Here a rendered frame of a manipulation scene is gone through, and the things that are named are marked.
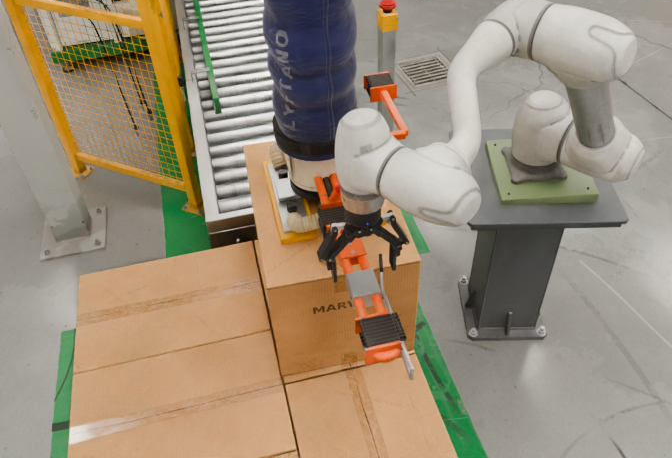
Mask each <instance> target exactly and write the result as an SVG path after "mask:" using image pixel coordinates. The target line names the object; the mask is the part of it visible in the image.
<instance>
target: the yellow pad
mask: <svg viewBox="0 0 672 458"><path fill-rule="evenodd" d="M272 163H273V162H272V161H265V162H263V163H262V166H263V170H264V175H265V179H266V183H267V187H268V192H269V196H270V200H271V204H272V208H273V213H274V217H275V221H276V225H277V230H278V234H279V238H280V242H281V244H282V245H283V244H288V243H294V242H299V241H304V240H309V239H314V238H317V237H318V233H317V230H316V229H314V230H311V231H308V232H304V233H297V232H295V231H292V230H291V229H290V228H289V226H288V224H287V222H286V220H287V216H288V215H289V214H290V213H292V212H296V213H299V214H300V215H301V216H302V218H303V217H306V216H307V217H308V216H309V215H310V216H312V213H311V210H310V207H309V203H308V200H307V199H305V198H297V199H292V200H286V201H281V202H279V199H278V195H277V191H276V187H275V182H274V180H278V179H284V178H289V170H288V166H287V165H284V166H281V167H278V168H275V167H273V166H274V165H273V164H272ZM274 168H275V169H274Z"/></svg>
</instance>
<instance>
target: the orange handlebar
mask: <svg viewBox="0 0 672 458"><path fill-rule="evenodd" d="M380 96H381V98H382V100H383V102H384V104H385V106H386V108H387V110H388V112H389V113H390V115H391V117H392V119H393V121H394V123H395V125H396V127H397V129H398V131H392V132H390V134H392V135H393V136H394V137H395V138H396V139H397V140H402V139H406V136H408V133H409V130H408V129H407V127H406V125H405V123H404V121H403V119H402V118H401V116H400V114H399V112H398V110H397V108H396V106H395V105H394V103H393V101H392V99H391V97H390V95H389V94H388V92H387V91H386V90H385V91H381V92H380ZM329 179H330V182H331V185H332V188H333V190H334V188H335V185H336V184H337V183H339V180H338V177H337V175H336V173H332V174H331V175H330V176H329ZM314 182H315V185H316V188H317V191H318V194H319V197H320V200H321V203H328V202H330V201H329V198H328V195H327V192H326V189H325V186H324V183H323V180H322V177H320V176H315V177H314ZM366 255H367V252H366V250H365V247H364V244H363V242H362V239H360V238H358V239H357V238H355V239H354V240H353V241H352V242H351V243H348V245H347V246H346V247H345V248H344V249H343V250H342V251H341V252H340V253H339V254H338V255H337V256H338V259H339V263H340V266H341V267H342V268H343V271H344V274H345V277H346V274H347V273H351V272H354V271H353V268H352V265H356V264H359V265H360V267H361V270H366V269H371V267H370V264H369V262H368V259H367V256H366ZM371 299H372V301H373V304H374V307H375V310H376V313H380V312H385V311H386V308H385V305H384V302H383V300H382V297H381V295H380V294H375V295H373V296H372V298H371ZM353 302H354V305H355V308H356V311H357V314H358V317H361V316H366V315H368V313H367V310H366V307H365V304H364V301H363V299H362V298H357V299H355V300H354V301H353ZM399 353H400V349H392V350H390V351H386V352H378V353H376V354H374V355H373V356H372V357H373V359H375V360H376V361H378V362H381V363H388V362H391V361H393V360H395V359H396V358H397V357H398V355H399Z"/></svg>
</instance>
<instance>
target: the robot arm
mask: <svg viewBox="0 0 672 458"><path fill-rule="evenodd" d="M636 52H637V39H636V37H635V34H634V33H633V32H632V31H631V30H630V29H629V28H628V27H627V26H626V25H624V24H623V23H621V22H620V21H618V20H616V19H615V18H613V17H610V16H607V15H605V14H602V13H599V12H596V11H592V10H589V9H585V8H581V7H577V6H572V5H562V4H557V3H553V2H549V1H547V0H507V1H505V2H503V3H502V4H500V5H499V6H498V7H496V8H495V9H494V10H493V11H491V12H490V13H489V14H488V15H487V16H486V17H485V18H484V20H483V21H482V22H481V23H480V24H479V25H478V26H477V27H476V29H475V30H474V32H473V33H472V35H471V36H470V38H469V39H468V40H467V42H466V43H465V44H464V46H463V47H462V48H461V49H460V51H459V52H458V53H457V55H456V56H455V57H454V59H453V61H452V63H451V65H450V67H449V70H448V75H447V92H448V100H449V107H450V114H451V121H452V128H453V137H452V139H451V140H450V142H449V143H447V144H445V143H441V142H436V143H432V144H430V145H429V146H426V147H419V148H417V149H416V150H412V149H410V148H407V147H405V146H404V145H402V144H401V143H400V142H399V141H398V140H397V139H396V138H395V137H394V136H393V135H392V134H390V130H389V127H388V125H387V123H386V121H385V119H384V118H383V116H382V115H381V114H380V112H378V111H377V110H375V109H371V108H359V109H355V110H352V111H350V112H348V113H347V114H346V115H345V116H344V117H343V118H342V119H341V120H340V121H339V124H338V128H337V132H336V139H335V166H336V171H337V174H338V176H339V179H340V193H341V200H342V203H343V206H344V208H345V220H344V221H343V223H336V222H335V221H331V222H330V228H329V231H328V232H327V234H326V236H325V238H324V240H323V242H322V243H321V245H320V247H319V249H318V251H317V256H318V259H319V261H320V262H323V261H324V260H325V261H326V266H327V269H328V271H329V270H331V274H332V278H333V281H334V283H336V282H337V266H336V259H335V257H336V256H337V255H338V254H339V253H340V252H341V251H342V250H343V249H344V248H345V247H346V246H347V245H348V243H351V242H352V241H353V240H354V239H355V238H357V239H358V238H362V237H368V236H371V235H372V234H375V235H376V236H378V237H381V238H383V239H384V240H386V241H387V242H389V243H390V245H389V263H390V265H391V268H392V270H393V271H395V270H396V257H398V256H400V251H401V250H402V249H403V248H402V245H403V244H405V245H407V244H409V240H408V238H407V235H406V233H405V232H404V231H403V229H402V228H401V227H400V225H399V224H398V222H397V221H396V217H395V215H394V213H393V211H392V210H388V211H387V214H384V215H381V207H382V206H383V204H384V202H385V199H387V200H389V201H390V202H391V203H392V204H394V205H395V206H397V207H398V208H400V209H402V210H403V211H405V212H407V213H409V214H411V215H413V216H416V217H418V218H420V219H422V220H425V221H427V222H430V223H433V224H437V225H441V226H448V227H456V226H459V225H461V224H465V223H467V222H468V221H469V220H471V219H472V218H473V217H474V215H475V214H476V213H477V211H478V209H479V207H480V204H481V191H480V188H479V186H478V184H477V182H476V181H475V179H474V178H473V177H472V173H471V168H470V166H471V164H472V163H473V161H474V159H475V157H476V155H477V153H478V150H479V148H480V143H481V122H480V113H479V105H478V97H477V88H476V79H477V77H478V75H479V74H481V73H482V72H484V71H485V70H487V69H489V68H491V67H492V66H494V65H496V64H498V63H500V62H502V61H504V60H506V59H507V58H508V57H510V56H512V57H517V58H523V59H528V60H532V61H535V62H538V63H541V64H543V65H544V66H546V67H547V69H548V70H549V71H550V72H552V73H553V74H554V75H555V76H556V77H557V78H558V79H559V80H560V81H561V82H562V83H563V84H564V85H565V87H566V91H567V95H568V99H569V103H570V108H571V109H570V108H569V104H568V103H567V101H566V100H565V99H564V98H563V97H562V96H561V95H559V94H557V93H555V92H553V91H549V90H541V91H537V92H534V93H532V94H531V95H530V96H529V97H528V98H527V99H526V100H525V101H524V103H523V104H522V105H521V106H520V108H519V110H518V112H517V114H516V117H515V121H514V125H513V132H512V147H510V146H505V147H502V149H501V153H502V155H503V156H504V157H505V160H506V162H507V165H508V168H509V171H510V174H511V183H512V184H515V185H518V184H521V183H525V182H536V181H547V180H566V179H567V177H568V174H567V172H566V171H565V170H564V169H563V167H562V164H564V165H566V166H568V167H569V168H572V169H574V170H576V171H578V172H581V173H583V174H586V175H588V176H591V177H594V178H597V179H600V180H604V181H609V182H621V181H626V180H628V179H631V178H632V177H633V176H634V175H635V173H636V171H637V170H638V168H639V166H640V164H641V162H642V160H643V158H644V156H645V150H644V146H643V144H642V143H641V141H640V140H639V139H638V138H637V137H636V136H635V135H633V134H631V133H630V132H629V131H628V130H627V129H626V128H625V126H624V125H623V124H622V123H621V121H620V120H619V119H618V118H616V117H615V116H613V108H612V99H611V97H612V96H611V87H610V81H613V80H617V79H619V78H620V77H622V76H623V75H624V74H625V73H626V72H627V71H628V70H629V68H630V67H631V65H632V63H633V61H634V58H635V56H636ZM383 221H386V223H388V224H389V225H390V224H391V226H392V228H393V229H394V231H395V232H396V233H397V235H398V236H399V238H398V237H396V236H395V235H394V234H392V233H391V232H389V231H388V230H386V229H385V228H383V227H382V226H381V225H382V223H383ZM342 229H344V230H343V233H342V234H341V235H340V236H339V237H338V239H337V240H336V238H337V235H339V234H340V231H341V230H342ZM350 234H351V235H350ZM335 240H336V241H335Z"/></svg>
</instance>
